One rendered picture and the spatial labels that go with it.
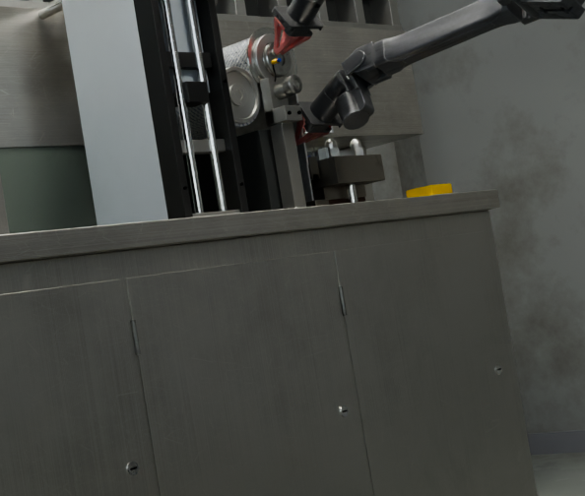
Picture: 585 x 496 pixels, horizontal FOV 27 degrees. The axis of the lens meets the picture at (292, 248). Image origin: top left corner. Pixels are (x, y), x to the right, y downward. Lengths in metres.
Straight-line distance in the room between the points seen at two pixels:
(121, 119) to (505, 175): 2.51
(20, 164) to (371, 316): 0.80
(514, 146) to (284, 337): 2.68
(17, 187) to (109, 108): 0.26
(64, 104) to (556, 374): 2.59
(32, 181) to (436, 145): 2.57
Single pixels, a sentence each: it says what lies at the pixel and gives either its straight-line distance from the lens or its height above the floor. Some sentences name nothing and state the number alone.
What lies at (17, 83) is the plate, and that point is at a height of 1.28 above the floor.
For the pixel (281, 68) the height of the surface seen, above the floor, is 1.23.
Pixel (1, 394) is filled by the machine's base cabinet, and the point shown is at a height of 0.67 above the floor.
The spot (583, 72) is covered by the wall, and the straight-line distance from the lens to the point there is 4.65.
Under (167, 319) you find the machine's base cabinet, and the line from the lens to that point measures 2.02.
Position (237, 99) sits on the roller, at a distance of 2.58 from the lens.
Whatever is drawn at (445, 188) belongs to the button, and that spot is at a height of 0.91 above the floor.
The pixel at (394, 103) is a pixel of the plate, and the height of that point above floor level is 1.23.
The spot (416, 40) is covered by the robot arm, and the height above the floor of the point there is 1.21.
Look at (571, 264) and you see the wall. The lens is 4.68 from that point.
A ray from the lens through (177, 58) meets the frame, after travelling 2.33.
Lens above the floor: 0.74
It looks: 2 degrees up
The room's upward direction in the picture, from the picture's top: 9 degrees counter-clockwise
